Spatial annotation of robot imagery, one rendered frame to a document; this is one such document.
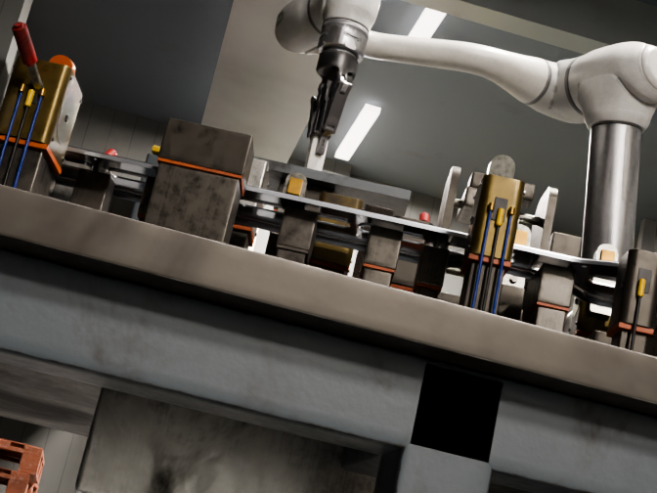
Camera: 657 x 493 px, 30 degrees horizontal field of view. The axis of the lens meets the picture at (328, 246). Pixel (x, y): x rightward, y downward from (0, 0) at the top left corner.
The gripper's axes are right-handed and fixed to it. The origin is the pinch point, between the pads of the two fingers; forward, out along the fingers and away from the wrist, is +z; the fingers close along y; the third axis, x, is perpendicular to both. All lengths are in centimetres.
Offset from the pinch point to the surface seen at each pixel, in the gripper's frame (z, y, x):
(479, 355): 55, 114, -28
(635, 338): 34, 69, 23
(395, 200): 6.6, 11.0, 12.4
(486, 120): -295, -563, 357
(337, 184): 6.6, 7.9, 2.1
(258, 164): 11.3, 16.1, -16.1
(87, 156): 21, 21, -44
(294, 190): 13.9, 18.2, -9.6
